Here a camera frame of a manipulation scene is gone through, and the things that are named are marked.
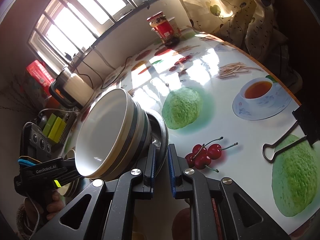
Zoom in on upper green box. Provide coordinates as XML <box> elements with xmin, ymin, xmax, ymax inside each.
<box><xmin>42</xmin><ymin>114</ymin><xmax>57</xmax><ymax>137</ymax></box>

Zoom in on red paper package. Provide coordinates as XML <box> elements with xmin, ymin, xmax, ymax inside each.
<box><xmin>26</xmin><ymin>60</ymin><xmax>54</xmax><ymax>96</ymax></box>

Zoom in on black power cable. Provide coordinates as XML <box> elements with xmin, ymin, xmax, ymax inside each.
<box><xmin>64</xmin><ymin>52</ymin><xmax>133</xmax><ymax>91</ymax></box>

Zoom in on zigzag patterned tray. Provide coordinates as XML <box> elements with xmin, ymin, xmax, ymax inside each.
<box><xmin>59</xmin><ymin>113</ymin><xmax>77</xmax><ymax>144</ymax></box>

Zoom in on dried twig branches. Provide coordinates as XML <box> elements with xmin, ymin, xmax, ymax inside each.
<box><xmin>1</xmin><ymin>67</ymin><xmax>38</xmax><ymax>115</ymax></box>

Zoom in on black binder clip right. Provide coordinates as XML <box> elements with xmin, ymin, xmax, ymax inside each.
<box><xmin>261</xmin><ymin>104</ymin><xmax>320</xmax><ymax>164</ymax></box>

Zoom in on stainless steel bowl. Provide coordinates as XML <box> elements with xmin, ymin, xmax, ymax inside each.
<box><xmin>146</xmin><ymin>110</ymin><xmax>169</xmax><ymax>173</ymax></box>

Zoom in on red chili sauce jar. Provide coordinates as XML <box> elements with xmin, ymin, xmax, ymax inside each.
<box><xmin>147</xmin><ymin>11</ymin><xmax>180</xmax><ymax>48</ymax></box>

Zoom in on white cable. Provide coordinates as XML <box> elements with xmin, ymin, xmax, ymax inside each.
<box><xmin>37</xmin><ymin>107</ymin><xmax>78</xmax><ymax>117</ymax></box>

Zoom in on fruit printed tablecloth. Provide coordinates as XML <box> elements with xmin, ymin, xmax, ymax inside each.
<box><xmin>97</xmin><ymin>28</ymin><xmax>319</xmax><ymax>239</ymax></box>

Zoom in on white electric kettle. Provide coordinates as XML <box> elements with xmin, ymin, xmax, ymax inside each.
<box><xmin>49</xmin><ymin>67</ymin><xmax>95</xmax><ymax>110</ymax></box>

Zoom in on black camera box left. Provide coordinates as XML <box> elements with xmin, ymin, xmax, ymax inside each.
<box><xmin>20</xmin><ymin>122</ymin><xmax>52</xmax><ymax>162</ymax></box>

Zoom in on white blue-striped bowl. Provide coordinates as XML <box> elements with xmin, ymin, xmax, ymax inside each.
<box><xmin>99</xmin><ymin>102</ymin><xmax>151</xmax><ymax>181</ymax></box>
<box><xmin>75</xmin><ymin>88</ymin><xmax>138</xmax><ymax>178</ymax></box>

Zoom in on person's left hand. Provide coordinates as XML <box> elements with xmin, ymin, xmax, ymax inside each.
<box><xmin>23</xmin><ymin>191</ymin><xmax>65</xmax><ymax>228</ymax></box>

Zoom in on heart patterned curtain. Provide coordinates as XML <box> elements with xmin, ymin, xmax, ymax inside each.
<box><xmin>179</xmin><ymin>0</ymin><xmax>289</xmax><ymax>79</ymax></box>

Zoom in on window with bars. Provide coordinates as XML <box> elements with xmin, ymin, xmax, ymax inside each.
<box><xmin>29</xmin><ymin>0</ymin><xmax>155</xmax><ymax>74</ymax></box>

